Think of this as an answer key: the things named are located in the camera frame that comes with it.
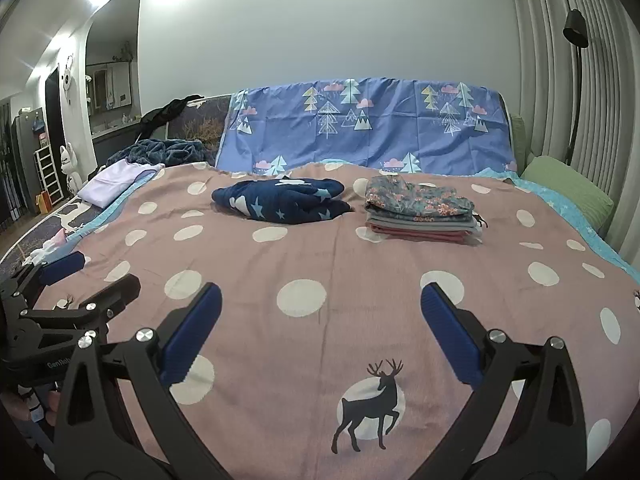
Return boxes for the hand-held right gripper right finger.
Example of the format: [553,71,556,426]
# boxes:
[417,281,588,480]

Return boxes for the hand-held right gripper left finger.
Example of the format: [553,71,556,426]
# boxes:
[52,281,236,480]

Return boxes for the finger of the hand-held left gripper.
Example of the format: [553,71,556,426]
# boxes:
[20,274,142,335]
[0,251,86,311]

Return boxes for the navy star-print fleece jacket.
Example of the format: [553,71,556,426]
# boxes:
[212,177,352,224]

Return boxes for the person's left hand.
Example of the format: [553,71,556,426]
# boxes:
[2,388,63,432]

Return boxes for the pink and white plush cloth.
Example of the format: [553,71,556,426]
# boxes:
[25,227,68,263]

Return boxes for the dark deer-print bedsheet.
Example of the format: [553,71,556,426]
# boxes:
[0,195,108,271]

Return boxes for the white shelf rack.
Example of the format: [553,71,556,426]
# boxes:
[34,147,63,206]

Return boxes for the white cat figurine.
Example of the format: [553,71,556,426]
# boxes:
[60,142,85,196]

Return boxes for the lavender folded cloth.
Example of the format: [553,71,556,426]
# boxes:
[77,160,166,207]

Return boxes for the grey folded garment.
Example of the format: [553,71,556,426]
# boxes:
[366,212,485,235]

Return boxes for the floral folded garment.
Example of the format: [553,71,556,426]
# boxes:
[365,175,475,222]

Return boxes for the pink polka-dot blanket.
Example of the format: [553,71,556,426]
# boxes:
[47,162,640,480]

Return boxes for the dark blue-grey fleece blanket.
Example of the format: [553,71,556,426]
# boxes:
[105,139,208,168]

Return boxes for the black garment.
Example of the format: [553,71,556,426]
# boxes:
[135,94,206,136]

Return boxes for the green pillow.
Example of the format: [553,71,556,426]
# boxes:
[520,156,615,236]

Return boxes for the dark branch-print headboard cover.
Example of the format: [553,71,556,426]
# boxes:
[165,92,236,161]

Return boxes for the blue tree-print sheet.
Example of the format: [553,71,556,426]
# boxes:
[215,77,518,177]

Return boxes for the white pleated curtain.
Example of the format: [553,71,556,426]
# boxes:
[507,0,640,281]

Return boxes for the black floor lamp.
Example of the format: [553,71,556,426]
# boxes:
[562,9,591,166]

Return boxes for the wall mirror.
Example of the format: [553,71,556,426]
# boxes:
[87,62,132,111]

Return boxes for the white bear-shaped wall clock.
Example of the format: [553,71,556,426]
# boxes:
[60,54,76,106]

